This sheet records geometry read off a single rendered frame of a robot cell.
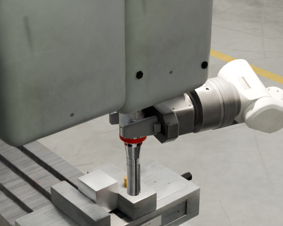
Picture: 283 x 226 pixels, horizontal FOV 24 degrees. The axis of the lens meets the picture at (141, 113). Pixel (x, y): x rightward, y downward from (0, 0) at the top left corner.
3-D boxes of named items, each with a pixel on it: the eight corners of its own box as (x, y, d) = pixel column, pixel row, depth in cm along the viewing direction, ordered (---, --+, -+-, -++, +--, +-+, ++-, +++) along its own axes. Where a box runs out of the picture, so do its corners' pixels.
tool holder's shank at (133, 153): (136, 143, 109) (137, 199, 114) (145, 135, 111) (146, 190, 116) (120, 139, 110) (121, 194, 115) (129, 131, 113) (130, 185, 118)
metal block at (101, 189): (99, 193, 131) (99, 168, 128) (118, 207, 126) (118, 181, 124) (78, 203, 128) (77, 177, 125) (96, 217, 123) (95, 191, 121)
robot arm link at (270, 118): (267, 102, 111) (305, 116, 121) (242, 66, 116) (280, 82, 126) (240, 127, 114) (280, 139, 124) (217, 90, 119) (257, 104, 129)
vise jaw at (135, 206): (110, 176, 137) (109, 160, 136) (157, 209, 127) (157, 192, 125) (86, 187, 134) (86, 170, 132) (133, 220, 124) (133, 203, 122)
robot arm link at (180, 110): (133, 79, 113) (193, 67, 118) (134, 128, 118) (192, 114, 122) (167, 108, 103) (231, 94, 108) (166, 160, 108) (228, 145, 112)
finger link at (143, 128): (121, 123, 106) (156, 115, 108) (122, 140, 107) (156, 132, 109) (126, 127, 104) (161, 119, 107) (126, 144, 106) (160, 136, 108)
